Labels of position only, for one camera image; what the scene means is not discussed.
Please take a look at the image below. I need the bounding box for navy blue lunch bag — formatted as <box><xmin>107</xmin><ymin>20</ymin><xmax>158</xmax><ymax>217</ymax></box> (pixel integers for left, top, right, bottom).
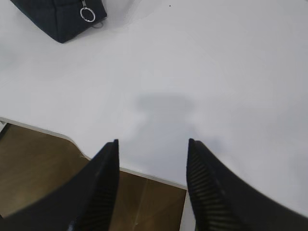
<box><xmin>12</xmin><ymin>0</ymin><xmax>107</xmax><ymax>43</ymax></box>

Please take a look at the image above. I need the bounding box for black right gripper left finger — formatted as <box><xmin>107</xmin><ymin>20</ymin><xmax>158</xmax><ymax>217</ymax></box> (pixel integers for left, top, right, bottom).
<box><xmin>0</xmin><ymin>140</ymin><xmax>119</xmax><ymax>231</ymax></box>

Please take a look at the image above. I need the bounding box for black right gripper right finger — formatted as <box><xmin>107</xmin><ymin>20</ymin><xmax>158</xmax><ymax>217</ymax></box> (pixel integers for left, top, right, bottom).
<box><xmin>186</xmin><ymin>139</ymin><xmax>308</xmax><ymax>231</ymax></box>

